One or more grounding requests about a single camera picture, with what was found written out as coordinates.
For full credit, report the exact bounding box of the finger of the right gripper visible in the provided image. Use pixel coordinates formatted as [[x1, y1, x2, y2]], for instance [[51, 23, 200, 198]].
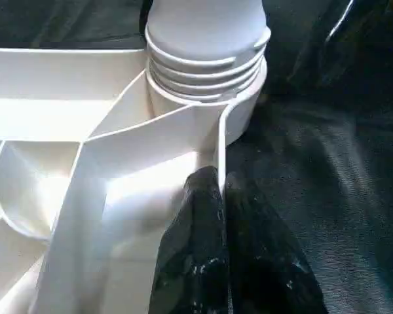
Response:
[[285, 0, 393, 99]]

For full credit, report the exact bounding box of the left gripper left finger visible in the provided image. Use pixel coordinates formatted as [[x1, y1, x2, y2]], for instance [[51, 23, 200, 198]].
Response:
[[148, 166, 229, 314]]

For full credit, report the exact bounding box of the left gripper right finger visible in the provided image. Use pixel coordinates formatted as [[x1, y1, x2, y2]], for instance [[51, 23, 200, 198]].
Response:
[[224, 173, 329, 314]]

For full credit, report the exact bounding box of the white plastic table leg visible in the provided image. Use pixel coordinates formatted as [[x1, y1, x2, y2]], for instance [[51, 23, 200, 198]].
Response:
[[144, 0, 272, 104]]

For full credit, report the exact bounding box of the white plastic table top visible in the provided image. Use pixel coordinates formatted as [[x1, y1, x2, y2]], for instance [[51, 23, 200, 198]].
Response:
[[0, 47, 269, 314]]

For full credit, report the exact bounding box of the black table mat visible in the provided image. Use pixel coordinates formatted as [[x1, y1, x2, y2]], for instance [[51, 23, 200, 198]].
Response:
[[0, 0, 393, 314]]

